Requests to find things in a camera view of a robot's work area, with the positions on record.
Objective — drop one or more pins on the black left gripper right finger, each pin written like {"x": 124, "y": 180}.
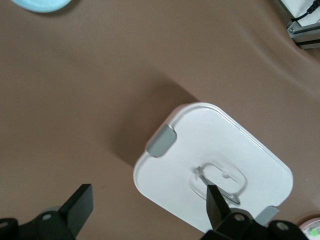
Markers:
{"x": 217, "y": 212}

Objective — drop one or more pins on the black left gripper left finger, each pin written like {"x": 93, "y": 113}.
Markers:
{"x": 75, "y": 210}

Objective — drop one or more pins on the grey box latch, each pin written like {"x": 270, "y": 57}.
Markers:
{"x": 161, "y": 141}
{"x": 268, "y": 213}

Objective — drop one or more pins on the white lidded storage box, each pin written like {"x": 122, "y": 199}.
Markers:
{"x": 212, "y": 140}

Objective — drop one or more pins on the pink round plate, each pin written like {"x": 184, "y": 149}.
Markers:
{"x": 308, "y": 222}

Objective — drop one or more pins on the brown table cover mat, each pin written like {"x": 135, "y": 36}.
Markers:
{"x": 75, "y": 87}

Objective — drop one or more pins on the light blue round plate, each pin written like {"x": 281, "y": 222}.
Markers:
{"x": 42, "y": 5}

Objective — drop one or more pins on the aluminium profile post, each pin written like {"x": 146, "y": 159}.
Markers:
{"x": 305, "y": 32}

